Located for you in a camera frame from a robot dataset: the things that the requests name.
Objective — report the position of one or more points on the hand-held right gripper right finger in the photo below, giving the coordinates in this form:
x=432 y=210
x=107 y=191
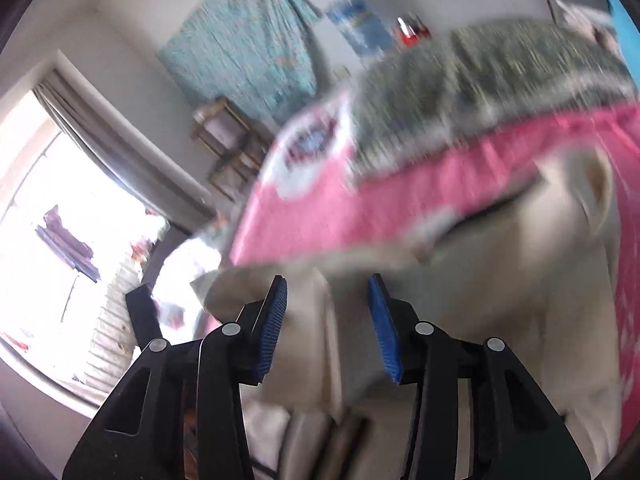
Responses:
x=385 y=330

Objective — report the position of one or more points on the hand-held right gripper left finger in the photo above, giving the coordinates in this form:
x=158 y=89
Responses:
x=270 y=330

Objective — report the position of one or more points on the beige zip jacket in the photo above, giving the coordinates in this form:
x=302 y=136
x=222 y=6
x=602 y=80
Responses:
x=500 y=270

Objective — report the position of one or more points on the hanging clothes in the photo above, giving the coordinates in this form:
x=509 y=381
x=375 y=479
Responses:
x=70 y=245

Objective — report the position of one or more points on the pink floral blanket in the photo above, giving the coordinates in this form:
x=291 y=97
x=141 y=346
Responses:
x=400 y=195

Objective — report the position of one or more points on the balcony railing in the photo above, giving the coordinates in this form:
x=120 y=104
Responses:
x=112 y=330

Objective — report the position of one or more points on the wooden chair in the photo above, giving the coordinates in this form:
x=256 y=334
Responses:
x=245 y=155

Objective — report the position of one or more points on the white appliance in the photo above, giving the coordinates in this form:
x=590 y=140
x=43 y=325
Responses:
x=220 y=127

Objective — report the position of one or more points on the grey curtain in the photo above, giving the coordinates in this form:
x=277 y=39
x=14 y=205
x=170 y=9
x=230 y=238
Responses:
x=125 y=155

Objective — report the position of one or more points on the grey-green floral lace pillow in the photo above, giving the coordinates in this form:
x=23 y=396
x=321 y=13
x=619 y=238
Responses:
x=475 y=75

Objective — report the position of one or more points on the small shiny container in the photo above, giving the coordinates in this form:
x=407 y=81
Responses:
x=411 y=30

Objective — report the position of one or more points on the large blue water bottle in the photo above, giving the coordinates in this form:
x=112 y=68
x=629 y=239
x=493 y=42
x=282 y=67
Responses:
x=362 y=25

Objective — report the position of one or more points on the teal floral wall cloth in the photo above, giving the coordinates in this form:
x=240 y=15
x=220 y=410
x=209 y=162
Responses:
x=240 y=35

